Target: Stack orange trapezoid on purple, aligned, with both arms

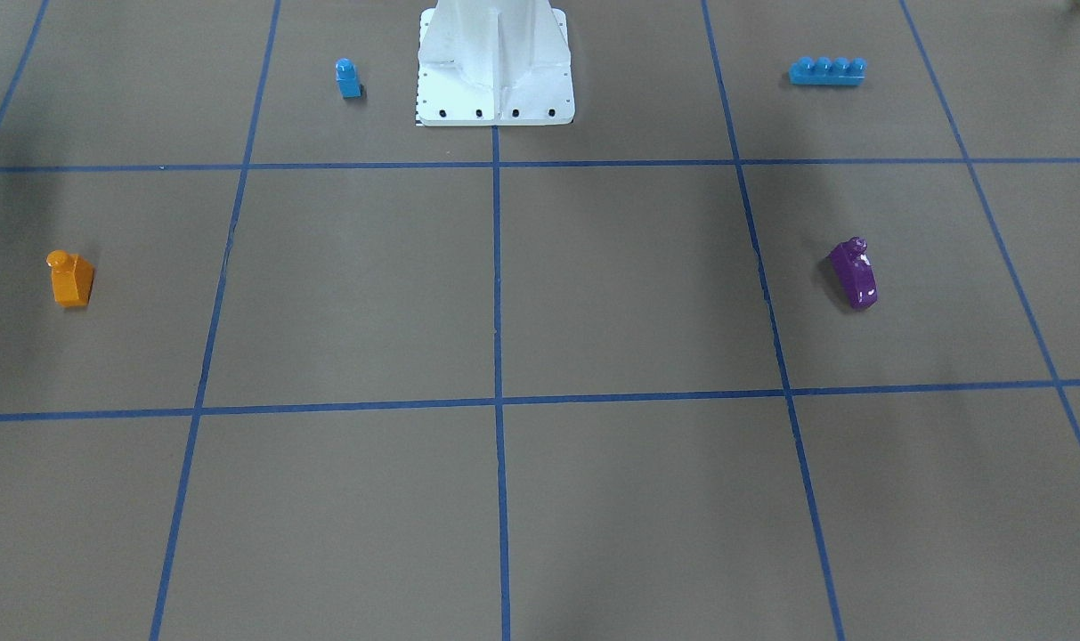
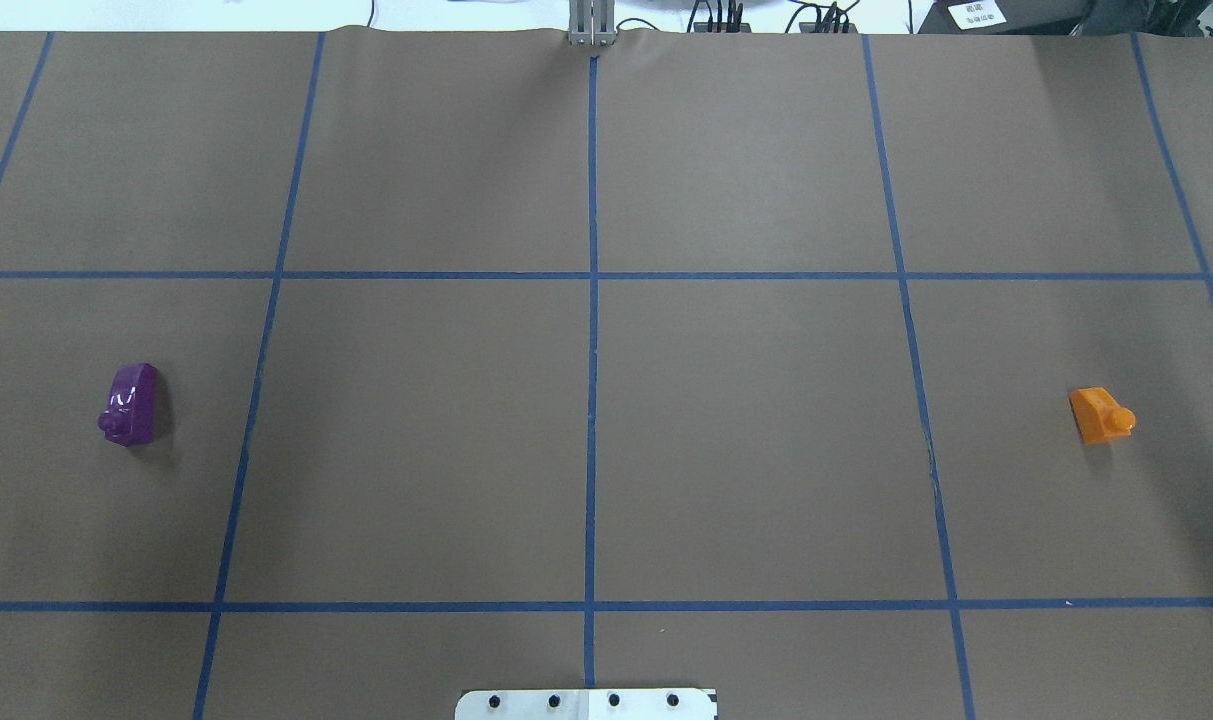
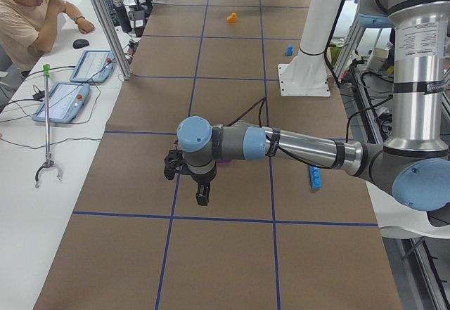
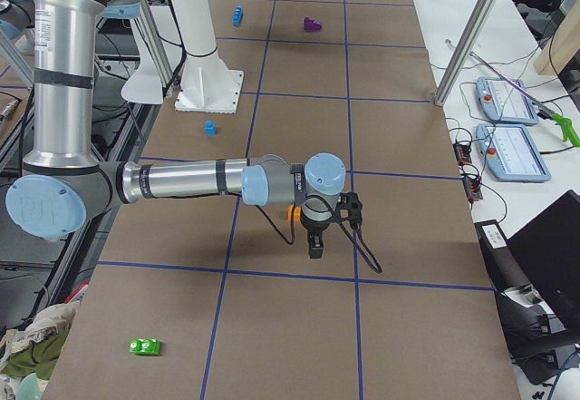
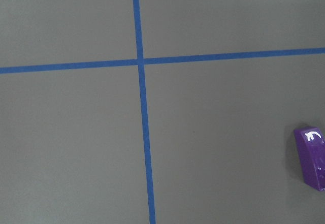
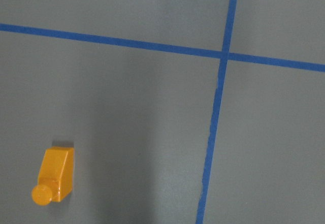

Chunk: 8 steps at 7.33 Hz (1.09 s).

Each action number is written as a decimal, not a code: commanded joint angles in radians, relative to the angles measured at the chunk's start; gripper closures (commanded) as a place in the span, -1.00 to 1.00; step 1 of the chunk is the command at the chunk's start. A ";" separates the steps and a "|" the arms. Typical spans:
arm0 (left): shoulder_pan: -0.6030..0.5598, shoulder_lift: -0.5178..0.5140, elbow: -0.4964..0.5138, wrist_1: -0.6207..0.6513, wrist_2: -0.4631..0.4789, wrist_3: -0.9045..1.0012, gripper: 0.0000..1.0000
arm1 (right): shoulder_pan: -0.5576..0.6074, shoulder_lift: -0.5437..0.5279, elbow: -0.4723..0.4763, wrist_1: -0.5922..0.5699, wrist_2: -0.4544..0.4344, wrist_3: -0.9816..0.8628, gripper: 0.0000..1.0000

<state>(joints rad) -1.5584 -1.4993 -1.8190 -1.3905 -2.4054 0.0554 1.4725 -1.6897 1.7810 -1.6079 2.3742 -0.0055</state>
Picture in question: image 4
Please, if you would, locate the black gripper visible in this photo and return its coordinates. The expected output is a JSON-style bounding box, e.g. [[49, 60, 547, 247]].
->
[[300, 213, 334, 259]]

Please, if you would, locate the orange trapezoid block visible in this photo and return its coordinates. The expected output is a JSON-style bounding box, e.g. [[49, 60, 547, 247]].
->
[[286, 205, 301, 221]]

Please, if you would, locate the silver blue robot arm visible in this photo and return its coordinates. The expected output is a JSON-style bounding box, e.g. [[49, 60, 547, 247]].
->
[[5, 0, 361, 259]]

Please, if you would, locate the purple trapezoid block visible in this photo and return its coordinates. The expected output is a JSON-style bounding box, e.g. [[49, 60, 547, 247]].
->
[[303, 16, 323, 33]]

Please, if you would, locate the black electronics box lower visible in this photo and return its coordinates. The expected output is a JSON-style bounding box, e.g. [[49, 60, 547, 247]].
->
[[462, 175, 483, 203]]

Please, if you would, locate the black electronics box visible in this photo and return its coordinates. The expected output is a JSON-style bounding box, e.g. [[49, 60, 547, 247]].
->
[[453, 141, 472, 166], [462, 175, 483, 203]]

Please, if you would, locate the black electronics box upper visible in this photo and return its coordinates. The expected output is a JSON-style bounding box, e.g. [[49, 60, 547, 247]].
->
[[453, 141, 472, 166]]

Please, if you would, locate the green double block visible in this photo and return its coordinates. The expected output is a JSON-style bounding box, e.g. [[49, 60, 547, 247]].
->
[[129, 337, 162, 356]]

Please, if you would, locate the teach pendant near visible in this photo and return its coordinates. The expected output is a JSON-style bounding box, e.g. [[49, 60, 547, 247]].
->
[[476, 123, 551, 183]]

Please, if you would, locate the teach pendant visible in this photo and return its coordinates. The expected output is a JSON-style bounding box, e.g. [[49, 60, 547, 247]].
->
[[476, 77, 539, 126], [476, 123, 551, 183]]

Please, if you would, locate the black laptop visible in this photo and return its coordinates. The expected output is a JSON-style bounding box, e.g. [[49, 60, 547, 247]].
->
[[475, 190, 579, 385]]

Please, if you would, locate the teach pendant far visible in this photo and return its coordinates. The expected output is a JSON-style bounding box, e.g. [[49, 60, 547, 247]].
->
[[476, 77, 539, 126]]

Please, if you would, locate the blue block far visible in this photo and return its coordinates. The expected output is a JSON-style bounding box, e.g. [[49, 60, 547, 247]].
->
[[232, 5, 244, 27]]

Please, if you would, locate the reacher grabber tool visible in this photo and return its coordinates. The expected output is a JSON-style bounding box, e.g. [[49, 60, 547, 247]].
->
[[469, 51, 579, 148]]

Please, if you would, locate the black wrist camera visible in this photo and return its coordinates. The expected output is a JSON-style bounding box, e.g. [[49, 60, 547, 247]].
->
[[336, 191, 363, 230]]

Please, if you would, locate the blue block near pedestal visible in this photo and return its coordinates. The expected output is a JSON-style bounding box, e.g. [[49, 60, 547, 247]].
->
[[204, 120, 218, 136]]

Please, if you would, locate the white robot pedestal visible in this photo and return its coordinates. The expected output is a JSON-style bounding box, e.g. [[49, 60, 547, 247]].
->
[[171, 0, 244, 113]]

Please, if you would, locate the aluminium frame post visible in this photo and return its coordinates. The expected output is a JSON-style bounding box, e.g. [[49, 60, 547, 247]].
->
[[433, 0, 497, 107]]

